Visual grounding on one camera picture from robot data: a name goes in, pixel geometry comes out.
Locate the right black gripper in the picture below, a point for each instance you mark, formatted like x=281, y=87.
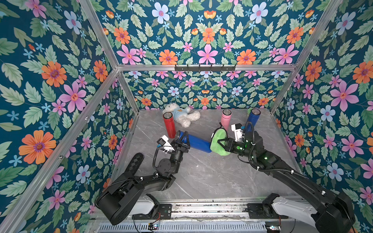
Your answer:
x=230, y=144

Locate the pink thermos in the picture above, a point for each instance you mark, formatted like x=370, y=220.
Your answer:
x=225, y=118

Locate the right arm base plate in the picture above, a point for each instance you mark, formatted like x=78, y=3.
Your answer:
x=261, y=211

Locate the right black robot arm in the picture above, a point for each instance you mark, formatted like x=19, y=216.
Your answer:
x=325, y=210

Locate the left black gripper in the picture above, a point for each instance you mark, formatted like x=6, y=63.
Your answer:
x=180, y=148

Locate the green microfiber cloth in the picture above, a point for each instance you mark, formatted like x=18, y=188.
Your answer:
x=218, y=147

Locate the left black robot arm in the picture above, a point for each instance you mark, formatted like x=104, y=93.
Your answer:
x=130, y=194

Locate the red thermos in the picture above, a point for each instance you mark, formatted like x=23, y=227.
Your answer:
x=169, y=124

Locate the white teddy bear plush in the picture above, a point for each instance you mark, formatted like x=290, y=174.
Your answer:
x=183, y=116

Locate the blue thermos right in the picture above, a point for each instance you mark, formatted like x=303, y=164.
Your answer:
x=252, y=119

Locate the black wall hook rail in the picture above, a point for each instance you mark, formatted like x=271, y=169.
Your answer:
x=198, y=68

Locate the dark blue thermos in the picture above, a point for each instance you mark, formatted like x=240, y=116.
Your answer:
x=192, y=141

